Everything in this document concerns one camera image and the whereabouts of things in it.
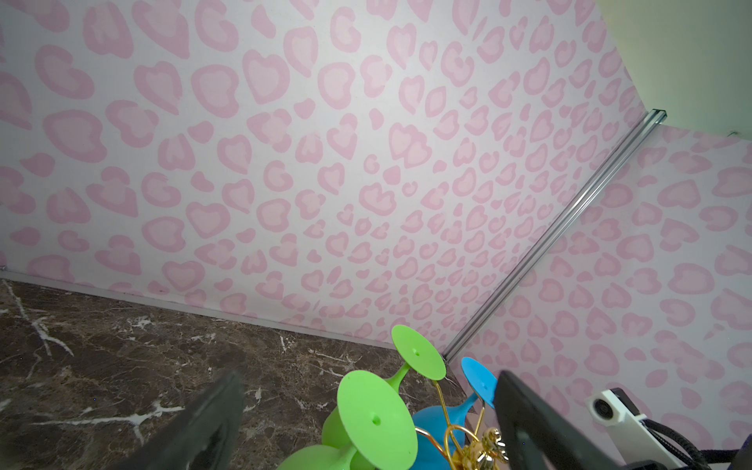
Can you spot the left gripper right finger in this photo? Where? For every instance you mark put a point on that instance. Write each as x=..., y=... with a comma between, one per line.
x=537, y=436

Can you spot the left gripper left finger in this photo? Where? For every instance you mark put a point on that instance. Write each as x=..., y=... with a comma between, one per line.
x=202, y=436

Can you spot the back blue wine glass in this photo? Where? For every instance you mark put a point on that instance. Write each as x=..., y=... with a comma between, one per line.
x=435, y=420

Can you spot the back green wine glass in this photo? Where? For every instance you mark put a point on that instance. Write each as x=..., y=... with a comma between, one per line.
x=418, y=354

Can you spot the green wine glass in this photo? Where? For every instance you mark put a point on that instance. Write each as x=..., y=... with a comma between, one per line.
x=418, y=354
x=377, y=423

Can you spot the left green wine glass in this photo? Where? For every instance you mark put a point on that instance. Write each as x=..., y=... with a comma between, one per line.
x=377, y=423

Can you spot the gold wire glass rack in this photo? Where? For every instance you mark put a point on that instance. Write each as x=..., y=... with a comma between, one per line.
x=466, y=448

